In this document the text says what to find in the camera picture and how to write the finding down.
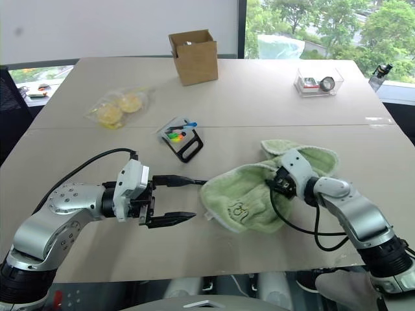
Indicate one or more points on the black shoe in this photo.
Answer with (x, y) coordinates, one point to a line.
(306, 282)

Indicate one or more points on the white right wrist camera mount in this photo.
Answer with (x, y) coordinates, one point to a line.
(300, 168)

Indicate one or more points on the orange and black small tool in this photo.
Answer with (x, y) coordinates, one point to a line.
(43, 86)

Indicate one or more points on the grey rounded shape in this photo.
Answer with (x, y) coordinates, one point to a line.
(343, 286)

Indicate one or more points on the clear plastic container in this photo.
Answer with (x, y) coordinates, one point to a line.
(319, 92)

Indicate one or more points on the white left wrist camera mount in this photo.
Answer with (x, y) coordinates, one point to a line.
(129, 181)

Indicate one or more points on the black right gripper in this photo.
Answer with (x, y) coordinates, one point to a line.
(283, 184)

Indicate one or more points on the small red object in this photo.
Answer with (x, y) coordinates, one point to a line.
(58, 298)

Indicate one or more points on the red and white small box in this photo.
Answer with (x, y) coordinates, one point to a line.
(309, 83)

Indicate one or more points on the blue pen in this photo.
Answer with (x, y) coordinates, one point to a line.
(191, 123)

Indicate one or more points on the black tape roll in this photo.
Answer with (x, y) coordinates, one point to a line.
(327, 83)

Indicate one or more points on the green highlighter pen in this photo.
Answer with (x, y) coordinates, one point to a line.
(173, 135)

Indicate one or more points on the white flat small device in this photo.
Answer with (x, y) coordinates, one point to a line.
(37, 95)

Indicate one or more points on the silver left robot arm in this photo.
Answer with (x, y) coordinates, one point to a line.
(39, 226)

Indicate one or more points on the dark window frame post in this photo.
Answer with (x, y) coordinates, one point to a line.
(242, 29)

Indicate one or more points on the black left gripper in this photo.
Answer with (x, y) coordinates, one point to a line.
(147, 204)

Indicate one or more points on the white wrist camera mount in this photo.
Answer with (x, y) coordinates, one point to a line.
(129, 181)
(300, 168)

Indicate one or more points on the light green towel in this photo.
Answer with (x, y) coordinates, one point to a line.
(240, 191)

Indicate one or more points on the clear plastic pen case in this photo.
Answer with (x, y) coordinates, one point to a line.
(170, 128)

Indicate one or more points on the black mesh chair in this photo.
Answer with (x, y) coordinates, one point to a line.
(13, 97)

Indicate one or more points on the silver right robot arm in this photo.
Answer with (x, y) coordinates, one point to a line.
(366, 214)

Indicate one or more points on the clear bag of yellow snacks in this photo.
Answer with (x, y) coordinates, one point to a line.
(118, 105)

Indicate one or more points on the brown cardboard box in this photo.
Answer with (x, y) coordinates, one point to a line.
(196, 61)

